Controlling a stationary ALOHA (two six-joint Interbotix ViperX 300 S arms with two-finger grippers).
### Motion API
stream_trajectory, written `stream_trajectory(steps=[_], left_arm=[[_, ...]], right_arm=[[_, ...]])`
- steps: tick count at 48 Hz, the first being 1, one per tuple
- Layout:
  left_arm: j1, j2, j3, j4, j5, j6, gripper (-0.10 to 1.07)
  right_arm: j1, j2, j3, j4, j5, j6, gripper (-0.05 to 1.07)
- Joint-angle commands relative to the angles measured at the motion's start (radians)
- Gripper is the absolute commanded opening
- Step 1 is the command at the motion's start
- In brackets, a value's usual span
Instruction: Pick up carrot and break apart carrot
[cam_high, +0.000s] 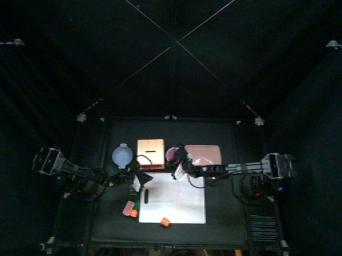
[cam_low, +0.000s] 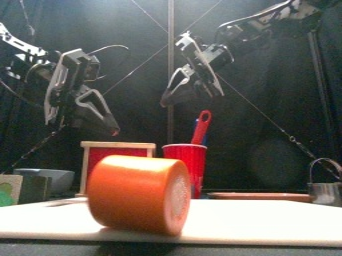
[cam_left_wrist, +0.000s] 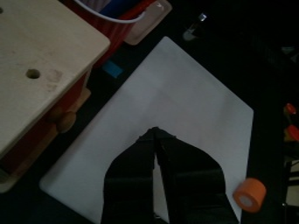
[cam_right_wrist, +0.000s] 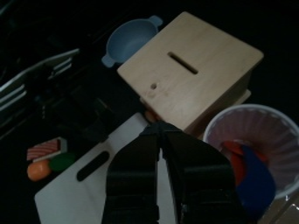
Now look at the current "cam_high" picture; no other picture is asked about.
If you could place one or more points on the carrot piece with green leaf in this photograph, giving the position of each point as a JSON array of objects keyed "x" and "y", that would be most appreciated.
[{"x": 133, "y": 213}]

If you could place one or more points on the thick orange carrot piece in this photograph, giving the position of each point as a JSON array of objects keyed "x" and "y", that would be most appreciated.
[{"x": 164, "y": 221}]

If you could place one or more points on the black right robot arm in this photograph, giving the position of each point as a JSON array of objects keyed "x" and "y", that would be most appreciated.
[{"x": 262, "y": 165}]

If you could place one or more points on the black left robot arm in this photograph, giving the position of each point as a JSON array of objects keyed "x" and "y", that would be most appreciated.
[{"x": 66, "y": 166}]

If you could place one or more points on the red plastic cup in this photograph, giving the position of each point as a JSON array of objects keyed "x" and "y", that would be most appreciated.
[{"x": 169, "y": 154}]

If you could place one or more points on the flat brown tray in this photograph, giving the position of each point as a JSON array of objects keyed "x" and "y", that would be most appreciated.
[{"x": 205, "y": 153}]

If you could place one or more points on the red wooden drawer box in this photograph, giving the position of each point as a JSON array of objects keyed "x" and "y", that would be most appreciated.
[{"x": 149, "y": 150}]

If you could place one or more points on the pale blue bowl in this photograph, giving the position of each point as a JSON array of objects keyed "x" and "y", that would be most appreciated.
[{"x": 121, "y": 156}]

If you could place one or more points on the cube block with green circle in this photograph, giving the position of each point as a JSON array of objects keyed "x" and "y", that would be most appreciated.
[{"x": 128, "y": 207}]

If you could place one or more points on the white cutting board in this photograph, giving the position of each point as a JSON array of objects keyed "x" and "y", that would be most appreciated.
[{"x": 175, "y": 200}]

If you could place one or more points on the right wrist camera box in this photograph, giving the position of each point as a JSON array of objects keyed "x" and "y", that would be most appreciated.
[{"x": 209, "y": 169}]

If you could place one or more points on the metal frame corner bracket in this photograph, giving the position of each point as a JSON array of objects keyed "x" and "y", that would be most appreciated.
[
  {"x": 259, "y": 121},
  {"x": 16, "y": 42},
  {"x": 81, "y": 117},
  {"x": 332, "y": 44}
]

